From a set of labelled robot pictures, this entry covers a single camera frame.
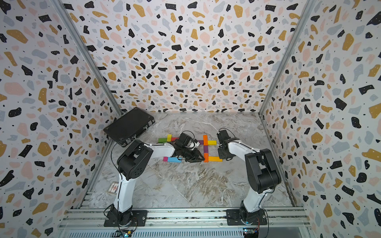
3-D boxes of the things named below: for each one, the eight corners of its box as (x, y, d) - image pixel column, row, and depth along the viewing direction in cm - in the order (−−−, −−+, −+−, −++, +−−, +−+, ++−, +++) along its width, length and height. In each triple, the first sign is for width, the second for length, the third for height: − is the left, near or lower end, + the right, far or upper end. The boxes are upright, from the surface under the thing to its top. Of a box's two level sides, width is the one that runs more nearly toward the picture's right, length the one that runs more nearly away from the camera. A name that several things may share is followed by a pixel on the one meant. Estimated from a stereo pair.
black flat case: (107, 133, 110) (103, 128, 105) (138, 112, 125) (135, 106, 121) (125, 148, 102) (121, 143, 97) (155, 124, 117) (154, 118, 112)
